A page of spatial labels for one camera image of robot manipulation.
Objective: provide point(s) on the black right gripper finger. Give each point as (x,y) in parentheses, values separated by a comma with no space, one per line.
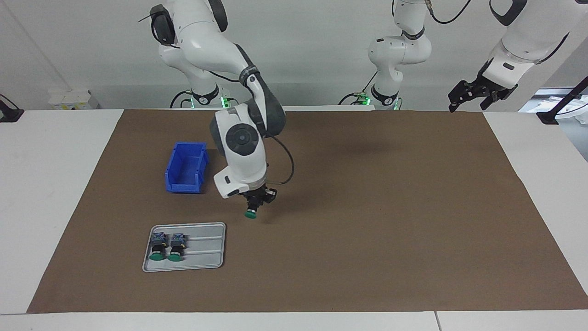
(270,195)
(246,200)

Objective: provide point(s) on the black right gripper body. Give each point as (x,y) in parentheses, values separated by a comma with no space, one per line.
(255,192)

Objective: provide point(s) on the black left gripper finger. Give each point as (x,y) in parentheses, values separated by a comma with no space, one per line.
(464,93)
(494,97)

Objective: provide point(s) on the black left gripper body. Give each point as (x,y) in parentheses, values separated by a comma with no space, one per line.
(498,85)

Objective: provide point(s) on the green push button switch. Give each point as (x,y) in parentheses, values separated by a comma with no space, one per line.
(157,248)
(176,248)
(251,214)

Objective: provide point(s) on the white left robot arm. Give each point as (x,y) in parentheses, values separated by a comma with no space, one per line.
(528,37)

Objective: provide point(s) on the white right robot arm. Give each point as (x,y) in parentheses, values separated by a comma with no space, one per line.
(206,46)

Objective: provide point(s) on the white background clutter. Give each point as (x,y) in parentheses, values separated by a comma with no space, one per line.
(533,103)

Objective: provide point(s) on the black clamp stand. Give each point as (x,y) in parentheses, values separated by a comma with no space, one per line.
(549,117)
(9,115)

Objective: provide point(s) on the grey metal tray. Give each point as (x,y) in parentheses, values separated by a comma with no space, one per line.
(206,253)

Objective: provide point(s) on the blue plastic bin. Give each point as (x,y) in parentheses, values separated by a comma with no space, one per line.
(186,168)

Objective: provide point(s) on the brown table mat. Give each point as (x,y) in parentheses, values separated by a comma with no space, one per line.
(367,253)

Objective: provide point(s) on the white cardboard box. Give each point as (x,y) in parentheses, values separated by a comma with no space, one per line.
(73,99)

